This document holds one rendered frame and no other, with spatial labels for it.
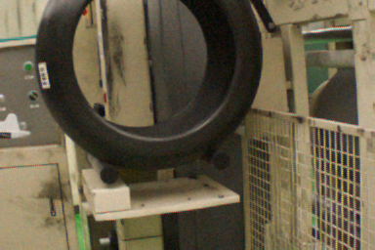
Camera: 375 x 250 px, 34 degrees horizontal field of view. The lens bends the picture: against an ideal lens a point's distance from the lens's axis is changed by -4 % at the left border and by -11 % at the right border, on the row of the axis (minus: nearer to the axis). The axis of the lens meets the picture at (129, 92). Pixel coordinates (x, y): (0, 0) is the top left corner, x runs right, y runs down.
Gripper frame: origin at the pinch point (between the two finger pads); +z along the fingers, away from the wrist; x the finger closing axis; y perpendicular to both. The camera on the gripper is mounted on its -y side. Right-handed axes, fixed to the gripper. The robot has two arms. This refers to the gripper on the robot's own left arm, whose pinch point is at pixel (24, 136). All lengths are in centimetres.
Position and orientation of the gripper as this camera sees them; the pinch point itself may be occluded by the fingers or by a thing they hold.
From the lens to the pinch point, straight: 165.3
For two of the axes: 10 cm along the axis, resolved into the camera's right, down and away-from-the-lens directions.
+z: 9.9, 0.3, 1.5
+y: 0.3, -10.0, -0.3
